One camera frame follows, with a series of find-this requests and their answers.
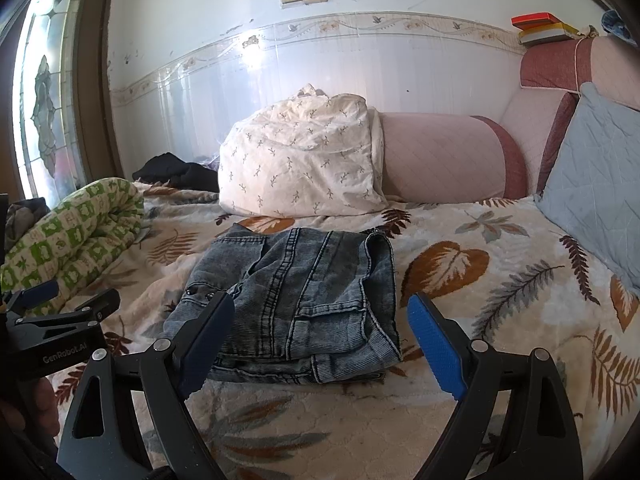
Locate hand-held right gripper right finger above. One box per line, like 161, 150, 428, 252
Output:
406, 293, 584, 480

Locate grey-blue denim pants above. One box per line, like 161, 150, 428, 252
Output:
161, 224, 404, 385

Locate light blue quilted pillow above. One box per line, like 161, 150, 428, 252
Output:
534, 81, 640, 297

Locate pink bolster cushion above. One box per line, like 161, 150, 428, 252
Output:
376, 112, 529, 202

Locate white floral pillow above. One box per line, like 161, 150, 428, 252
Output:
217, 84, 390, 219

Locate white cord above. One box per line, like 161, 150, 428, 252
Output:
574, 25, 600, 95

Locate person's left hand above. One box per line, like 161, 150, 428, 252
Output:
0, 376, 61, 437

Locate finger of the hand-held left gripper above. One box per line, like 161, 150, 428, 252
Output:
5, 279, 61, 319
15, 288, 121, 343

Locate leaf printed fleece blanket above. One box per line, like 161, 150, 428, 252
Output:
0, 182, 640, 480

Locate pink and maroon headboard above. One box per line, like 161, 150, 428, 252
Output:
499, 34, 640, 197

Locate grey clothing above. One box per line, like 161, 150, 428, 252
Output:
5, 197, 49, 254

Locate black clothing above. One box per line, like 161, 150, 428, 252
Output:
132, 152, 221, 194

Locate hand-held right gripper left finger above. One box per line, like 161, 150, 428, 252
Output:
56, 290, 236, 480

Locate white and yellow box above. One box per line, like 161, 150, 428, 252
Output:
517, 22, 582, 46

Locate green checked quilt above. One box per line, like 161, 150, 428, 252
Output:
0, 177, 146, 307

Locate blue patterned cloth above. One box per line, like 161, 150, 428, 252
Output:
599, 8, 629, 41

